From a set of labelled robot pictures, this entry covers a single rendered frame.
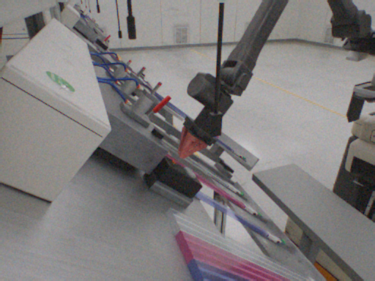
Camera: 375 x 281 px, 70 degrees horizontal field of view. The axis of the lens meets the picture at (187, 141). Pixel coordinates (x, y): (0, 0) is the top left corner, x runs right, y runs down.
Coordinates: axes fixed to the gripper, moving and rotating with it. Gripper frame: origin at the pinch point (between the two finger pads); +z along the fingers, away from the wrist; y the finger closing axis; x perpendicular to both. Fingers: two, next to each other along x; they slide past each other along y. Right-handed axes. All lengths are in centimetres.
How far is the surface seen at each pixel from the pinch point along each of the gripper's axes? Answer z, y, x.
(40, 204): -3, 41, -36
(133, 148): -5.6, 27.5, -25.7
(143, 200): -1.9, 33.0, -23.0
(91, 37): -3, -117, -22
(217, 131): -13.0, 20.2, -10.5
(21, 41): 13, -86, -48
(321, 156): -31, -98, 196
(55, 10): -7, -83, -43
